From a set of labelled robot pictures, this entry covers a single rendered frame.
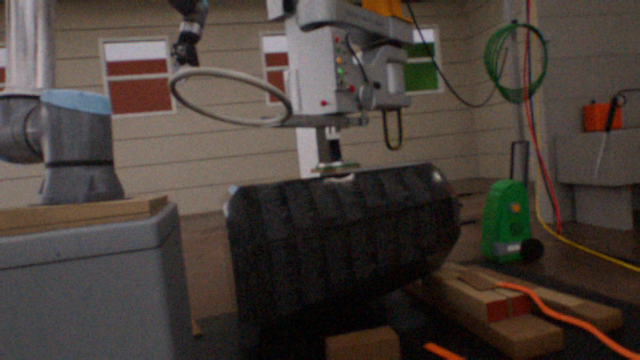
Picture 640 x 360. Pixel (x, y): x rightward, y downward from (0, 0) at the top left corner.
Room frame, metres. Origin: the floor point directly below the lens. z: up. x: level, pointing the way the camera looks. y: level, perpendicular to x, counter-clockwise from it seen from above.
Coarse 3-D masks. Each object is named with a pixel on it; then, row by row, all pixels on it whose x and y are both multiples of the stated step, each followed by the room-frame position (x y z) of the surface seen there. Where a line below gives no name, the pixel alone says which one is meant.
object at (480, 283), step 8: (432, 272) 2.27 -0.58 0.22; (440, 272) 2.26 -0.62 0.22; (448, 272) 2.25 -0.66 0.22; (456, 272) 2.23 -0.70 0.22; (464, 272) 2.23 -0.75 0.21; (472, 272) 2.21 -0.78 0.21; (440, 280) 2.18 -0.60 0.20; (464, 280) 2.11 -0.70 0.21; (472, 280) 2.09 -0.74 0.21; (480, 280) 2.08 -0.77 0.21; (488, 280) 2.07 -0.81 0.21; (480, 288) 1.97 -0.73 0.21; (488, 288) 1.97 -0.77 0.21; (496, 288) 1.97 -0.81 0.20
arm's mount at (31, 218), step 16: (16, 208) 0.89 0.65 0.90; (32, 208) 0.86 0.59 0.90; (48, 208) 0.87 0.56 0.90; (64, 208) 0.87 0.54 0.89; (80, 208) 0.88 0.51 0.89; (96, 208) 0.88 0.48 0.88; (112, 208) 0.89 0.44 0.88; (128, 208) 0.90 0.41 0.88; (144, 208) 0.90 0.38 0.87; (160, 208) 1.05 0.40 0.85; (0, 224) 0.85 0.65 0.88; (16, 224) 0.85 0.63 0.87; (32, 224) 0.86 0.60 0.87; (48, 224) 0.87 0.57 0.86; (64, 224) 0.87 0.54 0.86; (80, 224) 0.88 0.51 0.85; (96, 224) 0.88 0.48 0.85
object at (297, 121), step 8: (288, 120) 1.82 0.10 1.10; (296, 120) 1.86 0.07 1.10; (304, 120) 1.91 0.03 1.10; (312, 120) 1.95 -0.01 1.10; (320, 120) 2.00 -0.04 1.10; (328, 120) 2.05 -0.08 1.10; (336, 120) 2.10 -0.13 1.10; (344, 120) 2.16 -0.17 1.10; (352, 120) 2.22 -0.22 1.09; (360, 120) 2.28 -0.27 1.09; (368, 120) 2.28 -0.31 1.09; (288, 128) 1.99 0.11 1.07; (296, 128) 2.04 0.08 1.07; (304, 128) 2.08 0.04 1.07; (312, 128) 2.13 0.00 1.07; (320, 128) 2.18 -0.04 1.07; (344, 128) 2.35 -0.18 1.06
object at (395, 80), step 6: (390, 66) 2.60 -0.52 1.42; (396, 66) 2.60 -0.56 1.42; (390, 72) 2.60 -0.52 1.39; (396, 72) 2.60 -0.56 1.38; (402, 72) 2.65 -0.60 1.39; (390, 78) 2.60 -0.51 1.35; (396, 78) 2.60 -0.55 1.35; (402, 78) 2.64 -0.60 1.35; (390, 84) 2.60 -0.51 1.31; (396, 84) 2.60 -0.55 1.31; (402, 84) 2.63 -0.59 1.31; (390, 90) 2.60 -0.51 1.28; (396, 90) 2.60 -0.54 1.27; (402, 90) 2.63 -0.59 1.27
